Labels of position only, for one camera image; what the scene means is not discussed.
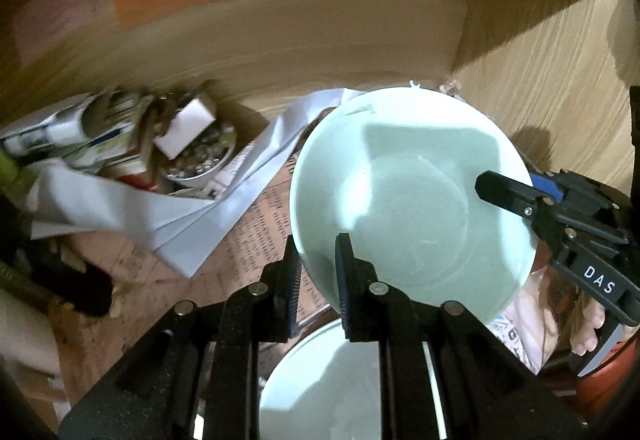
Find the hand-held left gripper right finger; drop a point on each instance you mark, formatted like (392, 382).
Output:
(350, 290)

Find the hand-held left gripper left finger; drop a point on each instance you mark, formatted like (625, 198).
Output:
(292, 285)

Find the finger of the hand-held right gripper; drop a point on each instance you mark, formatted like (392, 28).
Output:
(510, 192)
(547, 185)

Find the mint green plate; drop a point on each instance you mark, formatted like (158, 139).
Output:
(415, 200)
(325, 385)

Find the person's right hand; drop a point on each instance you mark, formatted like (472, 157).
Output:
(587, 330)

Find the brown printed tablecloth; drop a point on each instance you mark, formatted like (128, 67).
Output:
(150, 280)

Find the long white paper sheet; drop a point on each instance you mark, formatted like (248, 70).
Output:
(165, 220)

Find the metal bowl of trinkets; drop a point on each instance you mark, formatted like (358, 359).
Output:
(205, 160)

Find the small white box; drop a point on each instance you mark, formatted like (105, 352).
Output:
(182, 125)

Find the dark wine bottle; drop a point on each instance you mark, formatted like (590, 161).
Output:
(65, 280)

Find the pale pink kettle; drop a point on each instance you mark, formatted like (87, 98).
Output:
(22, 335)

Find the pink sticky note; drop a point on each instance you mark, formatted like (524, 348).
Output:
(60, 20)

